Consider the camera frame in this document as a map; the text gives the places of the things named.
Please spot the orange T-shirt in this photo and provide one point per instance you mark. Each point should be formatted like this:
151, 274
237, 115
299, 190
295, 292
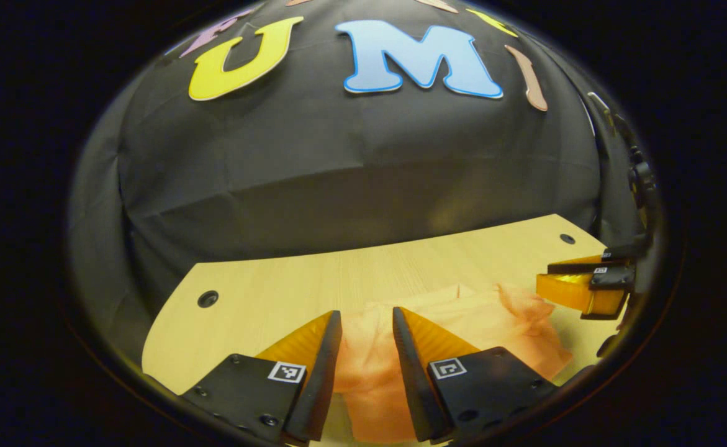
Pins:
369, 372

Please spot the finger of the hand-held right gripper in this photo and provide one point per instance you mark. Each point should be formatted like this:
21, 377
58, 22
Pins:
587, 264
571, 292

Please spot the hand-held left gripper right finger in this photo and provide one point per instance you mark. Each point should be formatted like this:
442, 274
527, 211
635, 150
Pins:
413, 379

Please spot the black backdrop cloth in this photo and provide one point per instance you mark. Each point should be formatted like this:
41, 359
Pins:
338, 161

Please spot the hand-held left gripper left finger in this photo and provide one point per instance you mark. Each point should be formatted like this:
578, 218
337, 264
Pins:
320, 379

